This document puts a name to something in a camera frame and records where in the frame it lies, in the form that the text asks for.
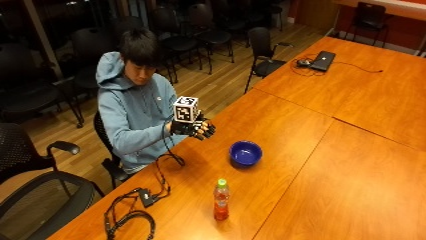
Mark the white marker cube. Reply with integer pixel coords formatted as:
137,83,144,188
172,95,200,124

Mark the blue bowl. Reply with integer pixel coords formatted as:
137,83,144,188
228,140,264,167

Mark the the person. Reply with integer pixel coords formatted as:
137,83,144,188
95,27,202,175

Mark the red drink bottle green cap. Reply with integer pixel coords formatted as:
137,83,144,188
213,178,232,222

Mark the black chair under person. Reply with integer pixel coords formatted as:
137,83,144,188
92,111,132,190

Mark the small black hub box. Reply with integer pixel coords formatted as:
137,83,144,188
137,187,160,208

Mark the black office chair with armrests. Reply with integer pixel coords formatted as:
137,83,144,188
242,26,294,95

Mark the row of black chairs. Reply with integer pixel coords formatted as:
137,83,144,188
0,0,285,129

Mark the black laptop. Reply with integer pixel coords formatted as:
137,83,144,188
309,50,337,72

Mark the black armchair with padded armrest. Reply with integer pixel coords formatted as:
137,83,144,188
0,122,81,185

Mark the black mesh armchair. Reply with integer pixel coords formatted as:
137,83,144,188
0,170,107,240

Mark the black glove cable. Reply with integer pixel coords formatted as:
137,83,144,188
103,120,187,240

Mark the black laptop cable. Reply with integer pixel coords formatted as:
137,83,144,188
290,57,385,78

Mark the black chair by wall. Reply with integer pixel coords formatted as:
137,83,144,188
345,1,392,48

